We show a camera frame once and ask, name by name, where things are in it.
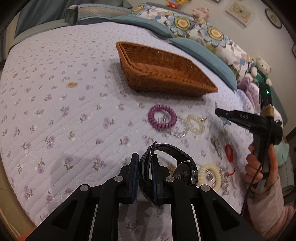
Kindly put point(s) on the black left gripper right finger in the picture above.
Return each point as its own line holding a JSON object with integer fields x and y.
{"x": 159, "y": 194}

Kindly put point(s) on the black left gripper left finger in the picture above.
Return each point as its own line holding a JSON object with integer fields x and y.
{"x": 130, "y": 183}

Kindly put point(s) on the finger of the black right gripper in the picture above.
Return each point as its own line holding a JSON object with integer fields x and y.
{"x": 240, "y": 118}

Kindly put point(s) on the pink sleeved right forearm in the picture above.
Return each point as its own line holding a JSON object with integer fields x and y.
{"x": 268, "y": 214}

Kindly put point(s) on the right hand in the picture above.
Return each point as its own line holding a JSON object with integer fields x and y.
{"x": 252, "y": 168}

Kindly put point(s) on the silver blue hair clip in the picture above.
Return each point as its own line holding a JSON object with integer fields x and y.
{"x": 224, "y": 120}

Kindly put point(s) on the purple plush toy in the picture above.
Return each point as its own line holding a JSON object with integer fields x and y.
{"x": 252, "y": 92}

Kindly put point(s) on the rhinestone hair clip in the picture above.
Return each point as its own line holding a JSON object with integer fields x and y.
{"x": 216, "y": 144}

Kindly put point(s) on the white teddy bear green shirt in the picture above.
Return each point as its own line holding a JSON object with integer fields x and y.
{"x": 260, "y": 71}

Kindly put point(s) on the lavender floral quilt bedspread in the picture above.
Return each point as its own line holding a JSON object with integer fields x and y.
{"x": 68, "y": 117}

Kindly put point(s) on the teal pillow near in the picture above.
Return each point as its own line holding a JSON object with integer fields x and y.
{"x": 202, "y": 54}

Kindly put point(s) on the teal pillow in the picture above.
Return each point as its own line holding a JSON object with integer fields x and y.
{"x": 202, "y": 54}
{"x": 155, "y": 27}

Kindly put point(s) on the floral pillow large flowers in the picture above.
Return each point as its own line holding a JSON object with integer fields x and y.
{"x": 223, "y": 47}

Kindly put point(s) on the brown wicker basket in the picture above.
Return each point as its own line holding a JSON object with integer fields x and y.
{"x": 149, "y": 69}

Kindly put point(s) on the pink plush toy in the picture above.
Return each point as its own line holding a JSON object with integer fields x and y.
{"x": 201, "y": 12}

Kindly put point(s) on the teal pillow far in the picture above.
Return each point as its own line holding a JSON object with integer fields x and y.
{"x": 155, "y": 27}

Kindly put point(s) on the colourful toy on headboard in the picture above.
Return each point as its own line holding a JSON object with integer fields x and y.
{"x": 175, "y": 4}

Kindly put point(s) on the folded grey green blanket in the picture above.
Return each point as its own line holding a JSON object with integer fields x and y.
{"x": 84, "y": 14}

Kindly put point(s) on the round dark wall plate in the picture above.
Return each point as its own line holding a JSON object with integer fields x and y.
{"x": 273, "y": 18}

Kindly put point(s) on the butterfly picture frame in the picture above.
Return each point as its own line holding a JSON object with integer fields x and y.
{"x": 240, "y": 12}

